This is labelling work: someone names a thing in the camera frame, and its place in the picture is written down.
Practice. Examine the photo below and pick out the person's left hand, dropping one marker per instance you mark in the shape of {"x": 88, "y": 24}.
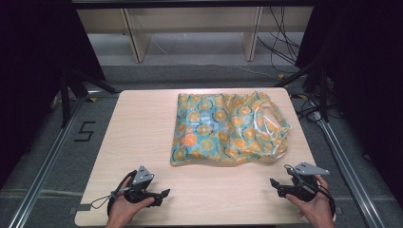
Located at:
{"x": 126, "y": 207}

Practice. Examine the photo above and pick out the orange print plastic bag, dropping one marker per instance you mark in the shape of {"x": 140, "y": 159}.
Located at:
{"x": 221, "y": 133}

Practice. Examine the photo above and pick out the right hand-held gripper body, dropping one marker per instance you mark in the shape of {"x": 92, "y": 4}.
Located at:
{"x": 304, "y": 182}

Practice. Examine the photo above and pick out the person's right hand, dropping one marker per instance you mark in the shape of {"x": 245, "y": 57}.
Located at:
{"x": 312, "y": 207}

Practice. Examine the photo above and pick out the black metal stand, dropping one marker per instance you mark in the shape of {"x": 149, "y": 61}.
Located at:
{"x": 321, "y": 91}
{"x": 68, "y": 95}

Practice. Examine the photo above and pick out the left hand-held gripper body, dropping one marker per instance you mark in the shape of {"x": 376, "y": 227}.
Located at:
{"x": 141, "y": 182}

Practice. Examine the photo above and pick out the aluminium floor rail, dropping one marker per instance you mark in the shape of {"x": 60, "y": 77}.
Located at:
{"x": 345, "y": 164}
{"x": 47, "y": 161}

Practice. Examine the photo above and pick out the black curtain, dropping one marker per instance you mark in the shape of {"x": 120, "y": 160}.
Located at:
{"x": 31, "y": 79}
{"x": 367, "y": 79}

